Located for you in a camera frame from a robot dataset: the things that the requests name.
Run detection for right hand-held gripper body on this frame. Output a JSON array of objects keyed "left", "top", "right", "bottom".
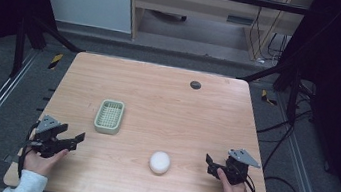
[{"left": 222, "top": 145, "right": 264, "bottom": 190}]

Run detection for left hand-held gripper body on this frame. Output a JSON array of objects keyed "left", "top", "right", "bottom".
[{"left": 28, "top": 112, "right": 72, "bottom": 162}]

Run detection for person's left hand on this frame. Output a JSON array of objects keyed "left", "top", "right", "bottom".
[{"left": 21, "top": 142, "right": 70, "bottom": 181}]

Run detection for person's right hand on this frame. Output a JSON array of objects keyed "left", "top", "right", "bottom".
[{"left": 213, "top": 166, "right": 252, "bottom": 192}]

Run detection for green slatted soap dish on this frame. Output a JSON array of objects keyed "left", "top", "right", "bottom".
[{"left": 92, "top": 97, "right": 127, "bottom": 138}]

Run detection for white round soap bar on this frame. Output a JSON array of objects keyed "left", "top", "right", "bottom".
[{"left": 146, "top": 149, "right": 174, "bottom": 178}]

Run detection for yellow black striped tape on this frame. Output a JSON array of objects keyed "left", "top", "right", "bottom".
[
  {"left": 47, "top": 51, "right": 64, "bottom": 72},
  {"left": 259, "top": 88, "right": 279, "bottom": 108}
]

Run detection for dark round table grommet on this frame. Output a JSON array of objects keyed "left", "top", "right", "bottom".
[{"left": 189, "top": 80, "right": 203, "bottom": 91}]

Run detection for black metal stand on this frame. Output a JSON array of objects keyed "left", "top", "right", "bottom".
[
  {"left": 8, "top": 10, "right": 89, "bottom": 88},
  {"left": 230, "top": 48, "right": 321, "bottom": 129}
]

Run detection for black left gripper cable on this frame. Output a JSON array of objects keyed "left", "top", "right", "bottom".
[{"left": 14, "top": 118, "right": 42, "bottom": 182}]

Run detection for grey table edge bracket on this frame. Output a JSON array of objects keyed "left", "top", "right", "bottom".
[{"left": 3, "top": 152, "right": 21, "bottom": 166}]

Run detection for black floor cable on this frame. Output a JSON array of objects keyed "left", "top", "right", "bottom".
[{"left": 247, "top": 73, "right": 320, "bottom": 192}]

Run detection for black cables under desk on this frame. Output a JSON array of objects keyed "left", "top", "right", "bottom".
[{"left": 244, "top": 5, "right": 293, "bottom": 68}]

